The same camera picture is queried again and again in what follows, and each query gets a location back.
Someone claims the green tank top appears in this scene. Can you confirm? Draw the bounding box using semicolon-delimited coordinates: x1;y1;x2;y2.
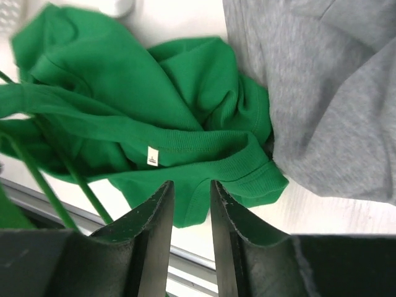
1;5;288;228

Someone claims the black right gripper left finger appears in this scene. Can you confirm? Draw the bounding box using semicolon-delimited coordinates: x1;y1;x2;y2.
1;181;174;296

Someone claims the white plastic basket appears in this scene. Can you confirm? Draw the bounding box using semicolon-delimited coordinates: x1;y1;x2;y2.
1;0;45;31

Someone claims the green hanger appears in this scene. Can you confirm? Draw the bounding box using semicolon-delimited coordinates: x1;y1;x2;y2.
0;71;114;233

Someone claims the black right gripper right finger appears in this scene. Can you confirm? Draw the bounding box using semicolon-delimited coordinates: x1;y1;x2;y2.
210;181;395;296

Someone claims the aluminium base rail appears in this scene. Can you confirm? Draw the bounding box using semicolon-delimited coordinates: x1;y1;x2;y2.
1;180;217;296

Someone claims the grey tank top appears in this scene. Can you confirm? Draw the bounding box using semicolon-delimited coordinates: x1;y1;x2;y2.
223;1;395;204

